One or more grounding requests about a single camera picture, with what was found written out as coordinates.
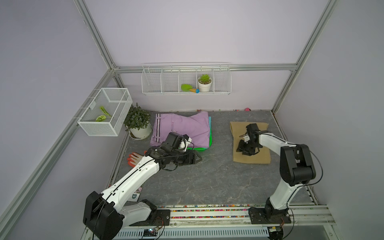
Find purple pants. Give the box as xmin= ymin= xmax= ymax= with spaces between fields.
xmin=150 ymin=112 xmax=209 ymax=146

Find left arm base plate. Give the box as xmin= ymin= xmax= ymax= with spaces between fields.
xmin=130 ymin=210 xmax=171 ymax=227

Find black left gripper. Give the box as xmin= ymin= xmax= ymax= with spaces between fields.
xmin=170 ymin=149 xmax=202 ymax=166

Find red white work glove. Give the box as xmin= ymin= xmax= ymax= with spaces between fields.
xmin=127 ymin=153 xmax=143 ymax=168

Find tan pants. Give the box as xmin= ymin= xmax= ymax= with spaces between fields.
xmin=230 ymin=122 xmax=271 ymax=165

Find aluminium front rail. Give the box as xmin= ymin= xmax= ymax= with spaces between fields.
xmin=80 ymin=204 xmax=337 ymax=240

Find green leaf toy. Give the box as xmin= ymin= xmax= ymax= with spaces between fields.
xmin=95 ymin=106 xmax=112 ymax=122

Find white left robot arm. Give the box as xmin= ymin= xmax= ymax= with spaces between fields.
xmin=83 ymin=132 xmax=202 ymax=240

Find green toy shovel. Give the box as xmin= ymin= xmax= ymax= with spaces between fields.
xmin=181 ymin=84 xmax=200 ymax=94

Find large green potted plant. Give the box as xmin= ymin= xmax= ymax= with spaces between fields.
xmin=124 ymin=103 xmax=152 ymax=140

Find green plastic basket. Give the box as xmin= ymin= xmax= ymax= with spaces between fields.
xmin=189 ymin=115 xmax=210 ymax=152

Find teal pants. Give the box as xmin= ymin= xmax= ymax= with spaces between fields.
xmin=209 ymin=116 xmax=212 ymax=147

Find white wire side basket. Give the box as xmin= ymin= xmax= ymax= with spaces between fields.
xmin=78 ymin=88 xmax=133 ymax=137

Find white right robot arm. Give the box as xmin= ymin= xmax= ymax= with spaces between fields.
xmin=237 ymin=124 xmax=316 ymax=218

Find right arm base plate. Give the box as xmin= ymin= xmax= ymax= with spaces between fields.
xmin=249 ymin=206 xmax=292 ymax=225

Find white wire wall shelf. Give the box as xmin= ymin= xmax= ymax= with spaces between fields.
xmin=141 ymin=63 xmax=232 ymax=95

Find small potted succulent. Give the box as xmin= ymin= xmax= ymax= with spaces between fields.
xmin=198 ymin=75 xmax=213 ymax=93

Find flower seed packet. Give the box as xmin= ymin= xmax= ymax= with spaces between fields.
xmin=130 ymin=186 xmax=143 ymax=202

